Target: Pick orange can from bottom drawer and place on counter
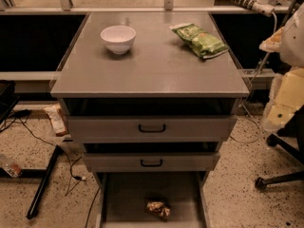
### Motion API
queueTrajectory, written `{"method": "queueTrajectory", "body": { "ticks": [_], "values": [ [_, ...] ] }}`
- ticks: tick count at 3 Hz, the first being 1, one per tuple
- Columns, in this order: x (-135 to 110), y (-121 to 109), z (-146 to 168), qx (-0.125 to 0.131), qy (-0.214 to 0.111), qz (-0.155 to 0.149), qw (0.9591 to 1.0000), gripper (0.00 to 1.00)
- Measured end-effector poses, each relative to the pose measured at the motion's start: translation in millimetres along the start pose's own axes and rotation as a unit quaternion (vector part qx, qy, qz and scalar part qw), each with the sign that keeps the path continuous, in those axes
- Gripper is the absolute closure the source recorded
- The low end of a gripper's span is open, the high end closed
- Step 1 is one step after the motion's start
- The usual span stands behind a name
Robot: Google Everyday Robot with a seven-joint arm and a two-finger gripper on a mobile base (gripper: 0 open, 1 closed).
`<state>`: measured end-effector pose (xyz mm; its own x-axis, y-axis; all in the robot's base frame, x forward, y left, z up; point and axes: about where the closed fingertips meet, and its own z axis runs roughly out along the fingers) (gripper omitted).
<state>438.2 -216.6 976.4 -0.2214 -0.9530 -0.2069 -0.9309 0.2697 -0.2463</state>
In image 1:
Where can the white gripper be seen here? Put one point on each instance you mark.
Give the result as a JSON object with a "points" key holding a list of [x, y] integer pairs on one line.
{"points": [[293, 43]]}

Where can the crushed orange can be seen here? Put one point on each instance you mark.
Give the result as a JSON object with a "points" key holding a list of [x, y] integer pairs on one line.
{"points": [[159, 209]]}

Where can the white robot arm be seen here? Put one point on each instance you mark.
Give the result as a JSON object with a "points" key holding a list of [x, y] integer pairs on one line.
{"points": [[292, 42]]}

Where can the grey drawer cabinet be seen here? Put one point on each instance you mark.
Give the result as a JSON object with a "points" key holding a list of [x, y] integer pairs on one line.
{"points": [[158, 76]]}

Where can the grey middle drawer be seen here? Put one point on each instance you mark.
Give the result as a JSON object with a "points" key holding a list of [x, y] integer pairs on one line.
{"points": [[151, 162]]}

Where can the grey drawer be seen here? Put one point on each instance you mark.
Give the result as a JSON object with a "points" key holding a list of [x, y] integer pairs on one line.
{"points": [[124, 197], [151, 162], [119, 129]]}

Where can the grey bottom drawer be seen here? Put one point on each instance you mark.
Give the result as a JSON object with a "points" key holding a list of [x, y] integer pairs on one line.
{"points": [[124, 197]]}

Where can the grey top drawer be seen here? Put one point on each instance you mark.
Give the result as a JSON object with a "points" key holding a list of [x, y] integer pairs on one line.
{"points": [[119, 129]]}

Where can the black office chair base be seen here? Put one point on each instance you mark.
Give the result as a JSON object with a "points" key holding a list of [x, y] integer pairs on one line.
{"points": [[290, 168]]}

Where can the white power strip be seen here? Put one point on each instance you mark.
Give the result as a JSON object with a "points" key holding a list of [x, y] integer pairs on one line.
{"points": [[260, 6]]}

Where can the green chip bag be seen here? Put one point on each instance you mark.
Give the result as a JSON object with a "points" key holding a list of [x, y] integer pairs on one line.
{"points": [[202, 43]]}

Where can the white ceramic bowl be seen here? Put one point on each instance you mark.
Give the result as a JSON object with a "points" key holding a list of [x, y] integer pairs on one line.
{"points": [[118, 39]]}

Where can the snack packet on floor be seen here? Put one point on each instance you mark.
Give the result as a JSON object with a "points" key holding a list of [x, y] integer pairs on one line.
{"points": [[56, 120]]}

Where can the black metal floor stand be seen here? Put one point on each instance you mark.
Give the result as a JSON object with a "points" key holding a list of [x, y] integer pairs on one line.
{"points": [[43, 175]]}

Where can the plastic bottle on floor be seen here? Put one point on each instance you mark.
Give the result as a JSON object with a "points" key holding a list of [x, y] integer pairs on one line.
{"points": [[10, 166]]}

